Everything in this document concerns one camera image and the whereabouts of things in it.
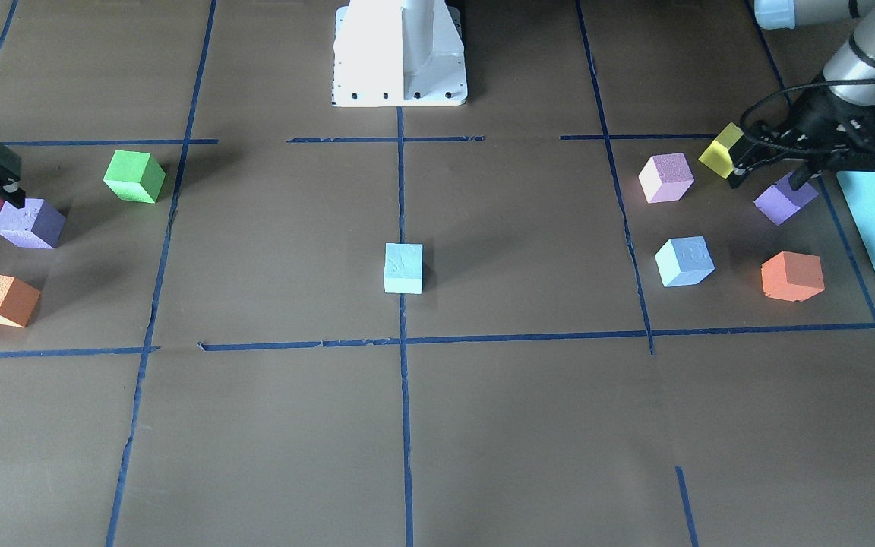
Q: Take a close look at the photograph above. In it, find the pink foam block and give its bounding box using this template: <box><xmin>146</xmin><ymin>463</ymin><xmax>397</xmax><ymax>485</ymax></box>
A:
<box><xmin>638</xmin><ymin>153</ymin><xmax>695</xmax><ymax>204</ymax></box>

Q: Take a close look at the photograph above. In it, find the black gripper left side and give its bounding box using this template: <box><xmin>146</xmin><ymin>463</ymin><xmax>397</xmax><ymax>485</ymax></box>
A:
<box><xmin>729</xmin><ymin>84</ymin><xmax>875</xmax><ymax>191</ymax></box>

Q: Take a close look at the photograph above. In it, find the purple foam block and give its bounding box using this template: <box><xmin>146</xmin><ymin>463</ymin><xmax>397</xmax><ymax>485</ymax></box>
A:
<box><xmin>0</xmin><ymin>198</ymin><xmax>66</xmax><ymax>249</ymax></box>
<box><xmin>753</xmin><ymin>173</ymin><xmax>819</xmax><ymax>227</ymax></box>

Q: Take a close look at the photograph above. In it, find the green foam block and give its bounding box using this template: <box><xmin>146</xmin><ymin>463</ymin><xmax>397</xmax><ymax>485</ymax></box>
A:
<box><xmin>102</xmin><ymin>150</ymin><xmax>166</xmax><ymax>204</ymax></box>

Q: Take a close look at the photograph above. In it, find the orange foam block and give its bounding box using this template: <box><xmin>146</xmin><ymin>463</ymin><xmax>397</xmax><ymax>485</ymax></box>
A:
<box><xmin>760</xmin><ymin>251</ymin><xmax>826</xmax><ymax>302</ymax></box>
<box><xmin>0</xmin><ymin>274</ymin><xmax>41</xmax><ymax>328</ymax></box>

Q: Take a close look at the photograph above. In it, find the white camera stand base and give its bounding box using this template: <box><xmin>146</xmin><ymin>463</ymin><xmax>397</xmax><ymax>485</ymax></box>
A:
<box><xmin>331</xmin><ymin>1</ymin><xmax>469</xmax><ymax>108</ymax></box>

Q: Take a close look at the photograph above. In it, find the yellow foam block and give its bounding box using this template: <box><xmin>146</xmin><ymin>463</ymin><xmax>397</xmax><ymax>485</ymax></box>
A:
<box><xmin>699</xmin><ymin>122</ymin><xmax>743</xmax><ymax>178</ymax></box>

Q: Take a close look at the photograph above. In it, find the light blue foam block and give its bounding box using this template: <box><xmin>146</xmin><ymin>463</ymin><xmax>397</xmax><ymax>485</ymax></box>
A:
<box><xmin>654</xmin><ymin>236</ymin><xmax>715</xmax><ymax>287</ymax></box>
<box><xmin>383</xmin><ymin>242</ymin><xmax>424</xmax><ymax>295</ymax></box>

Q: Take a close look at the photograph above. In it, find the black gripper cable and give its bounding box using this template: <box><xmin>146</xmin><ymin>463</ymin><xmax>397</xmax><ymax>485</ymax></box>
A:
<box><xmin>740</xmin><ymin>74</ymin><xmax>875</xmax><ymax>153</ymax></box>

